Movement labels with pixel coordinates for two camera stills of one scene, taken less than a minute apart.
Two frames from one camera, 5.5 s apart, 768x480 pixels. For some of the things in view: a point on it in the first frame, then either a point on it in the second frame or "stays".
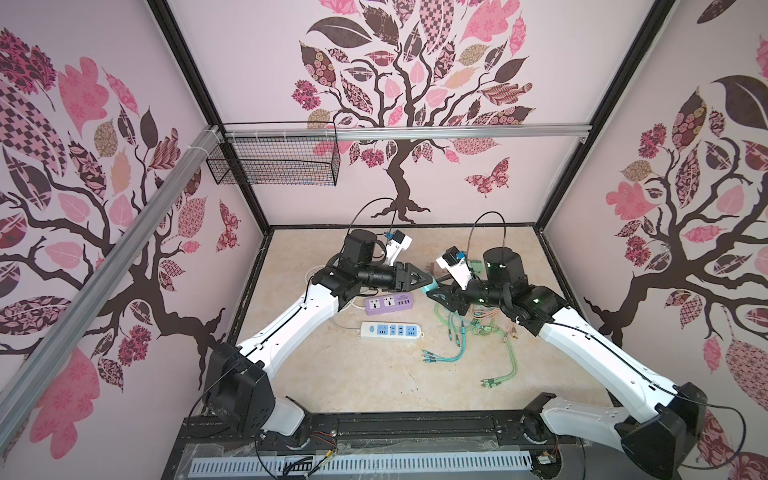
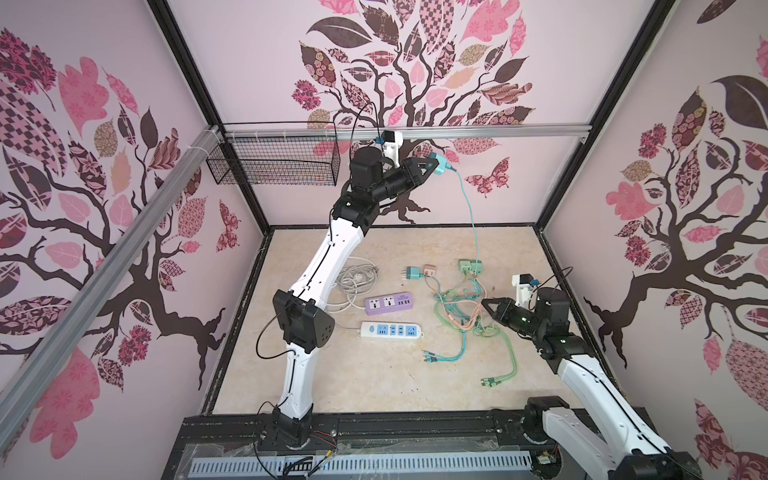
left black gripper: x=402 y=283 to x=409 y=171
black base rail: x=387 y=433 stays
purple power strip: x=389 y=303 stays
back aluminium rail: x=334 y=132 stays
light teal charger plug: x=430 y=287 to x=442 y=166
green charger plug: x=476 y=266 stays
